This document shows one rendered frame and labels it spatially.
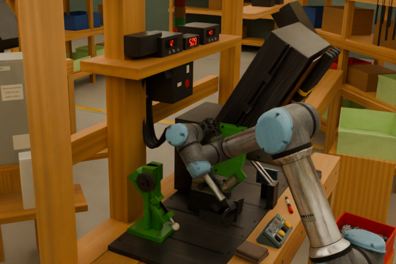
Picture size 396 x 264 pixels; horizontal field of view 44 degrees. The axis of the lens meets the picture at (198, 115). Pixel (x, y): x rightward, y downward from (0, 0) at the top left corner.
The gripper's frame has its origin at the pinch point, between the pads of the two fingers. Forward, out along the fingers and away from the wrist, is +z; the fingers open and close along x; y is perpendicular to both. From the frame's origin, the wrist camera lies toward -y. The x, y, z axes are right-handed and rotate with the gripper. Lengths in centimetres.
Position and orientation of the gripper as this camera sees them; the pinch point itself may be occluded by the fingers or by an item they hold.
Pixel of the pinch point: (212, 135)
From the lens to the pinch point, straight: 193.6
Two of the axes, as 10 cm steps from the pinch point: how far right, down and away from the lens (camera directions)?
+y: 7.4, -5.7, -3.5
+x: -5.1, -8.2, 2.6
